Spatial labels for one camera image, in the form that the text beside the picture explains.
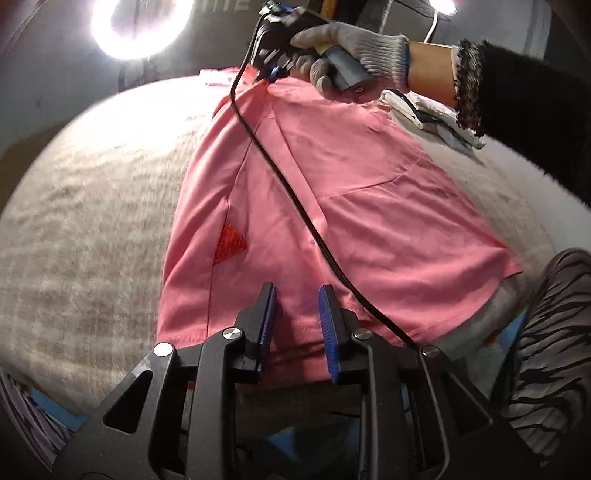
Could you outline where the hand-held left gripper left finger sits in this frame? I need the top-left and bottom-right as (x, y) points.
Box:
(53, 282), (279, 480)

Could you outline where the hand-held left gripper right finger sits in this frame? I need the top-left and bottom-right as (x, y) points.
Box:
(318, 285), (541, 480)

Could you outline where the pink shirt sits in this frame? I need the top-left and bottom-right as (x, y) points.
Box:
(157, 67), (525, 388)

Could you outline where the person's right forearm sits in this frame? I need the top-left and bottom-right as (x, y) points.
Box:
(407, 39), (591, 208)

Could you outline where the person's right hand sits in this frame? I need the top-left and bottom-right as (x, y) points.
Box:
(290, 23), (411, 100)

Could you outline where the white folded garment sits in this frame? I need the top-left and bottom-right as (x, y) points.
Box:
(381, 89), (486, 149)

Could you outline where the white gooseneck lamp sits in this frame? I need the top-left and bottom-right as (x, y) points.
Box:
(424, 0), (459, 43)

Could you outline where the beige plaid blanket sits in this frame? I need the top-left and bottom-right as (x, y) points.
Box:
(0, 69), (591, 416)

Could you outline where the person's right leg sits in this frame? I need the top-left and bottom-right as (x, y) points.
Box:
(501, 249), (591, 467)

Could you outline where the person's leg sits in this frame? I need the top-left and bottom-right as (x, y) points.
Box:
(501, 249), (591, 467)
(0, 369), (75, 472)

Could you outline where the blue sheet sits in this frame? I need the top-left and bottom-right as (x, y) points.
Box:
(30, 309), (532, 462)

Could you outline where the person's left leg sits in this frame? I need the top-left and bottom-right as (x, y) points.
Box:
(0, 369), (75, 472)

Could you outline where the black cable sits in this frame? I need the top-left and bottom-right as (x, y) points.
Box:
(229, 65), (451, 467)

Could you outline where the ring light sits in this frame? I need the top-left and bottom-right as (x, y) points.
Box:
(90, 0), (192, 61)

